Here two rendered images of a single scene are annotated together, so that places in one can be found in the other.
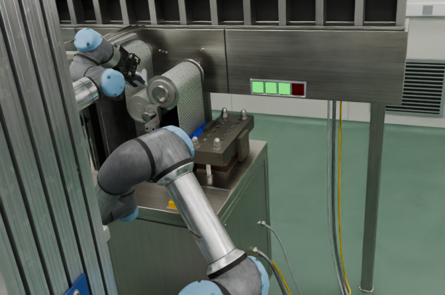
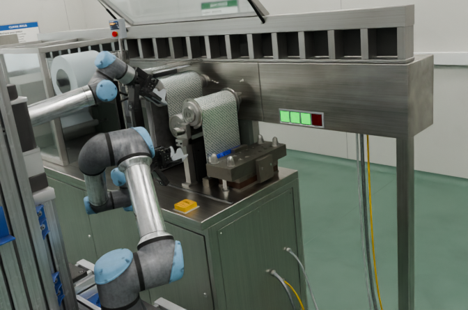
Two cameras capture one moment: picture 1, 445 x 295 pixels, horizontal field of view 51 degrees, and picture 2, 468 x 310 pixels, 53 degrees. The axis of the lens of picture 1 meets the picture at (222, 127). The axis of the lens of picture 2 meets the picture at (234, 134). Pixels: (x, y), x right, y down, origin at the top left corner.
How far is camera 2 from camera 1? 76 cm
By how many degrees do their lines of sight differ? 22
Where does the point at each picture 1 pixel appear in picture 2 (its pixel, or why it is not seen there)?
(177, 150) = (134, 145)
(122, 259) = not seen: hidden behind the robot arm
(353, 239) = (416, 296)
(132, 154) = (95, 142)
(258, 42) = (284, 74)
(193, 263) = (193, 265)
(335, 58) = (346, 90)
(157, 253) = not seen: hidden behind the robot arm
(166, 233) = (175, 233)
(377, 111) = (402, 148)
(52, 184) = not seen: outside the picture
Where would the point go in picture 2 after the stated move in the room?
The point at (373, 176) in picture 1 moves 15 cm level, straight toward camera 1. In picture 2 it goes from (402, 217) to (389, 231)
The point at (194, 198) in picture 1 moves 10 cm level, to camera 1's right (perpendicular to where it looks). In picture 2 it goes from (138, 184) to (166, 184)
